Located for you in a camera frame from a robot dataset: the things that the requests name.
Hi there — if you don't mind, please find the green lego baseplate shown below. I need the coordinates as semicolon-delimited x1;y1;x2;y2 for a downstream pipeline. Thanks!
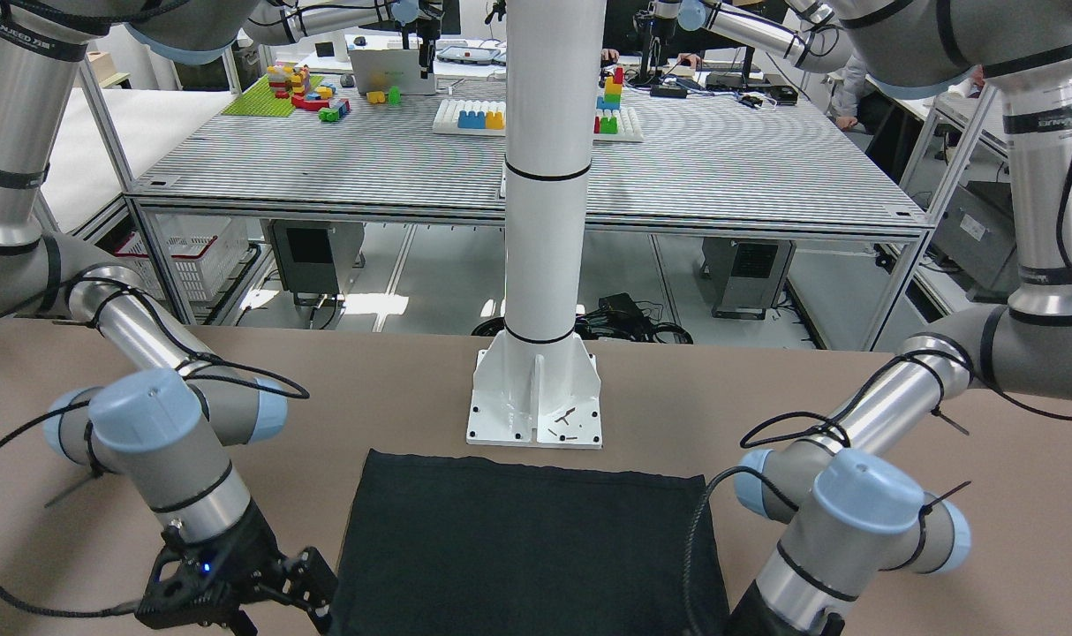
221;69;336;117

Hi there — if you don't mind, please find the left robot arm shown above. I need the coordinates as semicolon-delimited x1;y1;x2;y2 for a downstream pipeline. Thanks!
726;1;1072;635

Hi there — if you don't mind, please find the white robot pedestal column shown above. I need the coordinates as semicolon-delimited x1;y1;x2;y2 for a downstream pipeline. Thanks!
466;1;606;450

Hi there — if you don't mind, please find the white block tray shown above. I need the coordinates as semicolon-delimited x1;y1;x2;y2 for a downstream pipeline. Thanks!
430;98;645;144

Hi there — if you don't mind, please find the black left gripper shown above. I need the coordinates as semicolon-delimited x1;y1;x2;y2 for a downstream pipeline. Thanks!
729;583;846;635

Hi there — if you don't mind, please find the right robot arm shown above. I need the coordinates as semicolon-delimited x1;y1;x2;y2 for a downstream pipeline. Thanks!
0;1;337;635

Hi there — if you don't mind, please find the striped metal workbench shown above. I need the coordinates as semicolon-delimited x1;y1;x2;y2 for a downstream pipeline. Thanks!
130;90;934;350

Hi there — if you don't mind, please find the black t-shirt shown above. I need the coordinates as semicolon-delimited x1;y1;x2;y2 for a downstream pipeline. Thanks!
331;450;705;635

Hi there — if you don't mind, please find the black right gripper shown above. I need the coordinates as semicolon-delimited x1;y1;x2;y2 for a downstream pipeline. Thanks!
135;503;338;635

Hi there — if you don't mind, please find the white plastic basket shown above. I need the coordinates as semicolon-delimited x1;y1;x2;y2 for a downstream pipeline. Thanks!
113;216;249;302

